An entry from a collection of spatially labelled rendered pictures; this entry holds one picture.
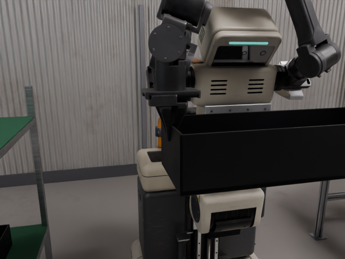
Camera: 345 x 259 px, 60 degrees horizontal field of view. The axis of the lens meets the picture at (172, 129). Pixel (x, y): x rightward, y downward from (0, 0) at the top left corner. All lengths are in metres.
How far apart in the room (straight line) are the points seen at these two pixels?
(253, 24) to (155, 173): 0.68
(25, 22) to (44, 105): 0.73
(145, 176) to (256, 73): 0.60
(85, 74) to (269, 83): 2.20
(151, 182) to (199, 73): 0.54
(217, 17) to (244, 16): 0.08
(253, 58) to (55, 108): 2.34
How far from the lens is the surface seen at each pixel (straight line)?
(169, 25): 0.47
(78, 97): 2.99
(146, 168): 1.23
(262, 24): 0.94
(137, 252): 1.65
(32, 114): 1.61
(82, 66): 2.96
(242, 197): 1.05
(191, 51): 0.80
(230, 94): 0.96
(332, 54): 1.00
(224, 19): 0.90
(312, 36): 0.97
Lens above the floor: 1.26
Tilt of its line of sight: 15 degrees down
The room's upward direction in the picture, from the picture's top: straight up
